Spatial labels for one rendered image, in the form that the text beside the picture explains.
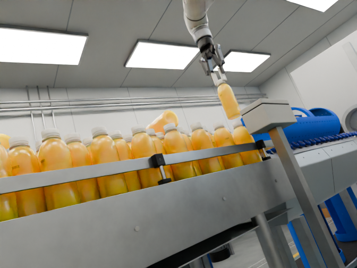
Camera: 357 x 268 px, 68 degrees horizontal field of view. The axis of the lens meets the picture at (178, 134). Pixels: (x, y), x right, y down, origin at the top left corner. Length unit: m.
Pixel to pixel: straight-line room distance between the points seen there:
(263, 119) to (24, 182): 0.74
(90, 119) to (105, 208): 4.26
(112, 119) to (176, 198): 4.29
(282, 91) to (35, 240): 7.23
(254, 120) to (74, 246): 0.71
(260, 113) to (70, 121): 4.03
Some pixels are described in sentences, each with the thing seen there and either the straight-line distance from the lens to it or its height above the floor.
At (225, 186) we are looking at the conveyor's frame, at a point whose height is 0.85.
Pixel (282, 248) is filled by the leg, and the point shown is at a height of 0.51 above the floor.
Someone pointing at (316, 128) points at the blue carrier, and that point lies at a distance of 1.87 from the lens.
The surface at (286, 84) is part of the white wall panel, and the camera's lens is 7.47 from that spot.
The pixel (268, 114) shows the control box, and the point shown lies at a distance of 0.97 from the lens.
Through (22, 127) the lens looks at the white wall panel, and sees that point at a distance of 4.62.
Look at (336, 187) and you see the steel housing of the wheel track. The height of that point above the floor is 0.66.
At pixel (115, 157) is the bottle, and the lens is 0.68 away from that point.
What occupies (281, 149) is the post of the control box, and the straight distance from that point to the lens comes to 1.04.
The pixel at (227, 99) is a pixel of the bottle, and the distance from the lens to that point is 1.19.
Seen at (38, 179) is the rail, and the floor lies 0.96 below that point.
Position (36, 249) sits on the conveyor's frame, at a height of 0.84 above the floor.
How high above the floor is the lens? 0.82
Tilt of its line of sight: 16 degrees up
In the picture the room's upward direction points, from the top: 19 degrees counter-clockwise
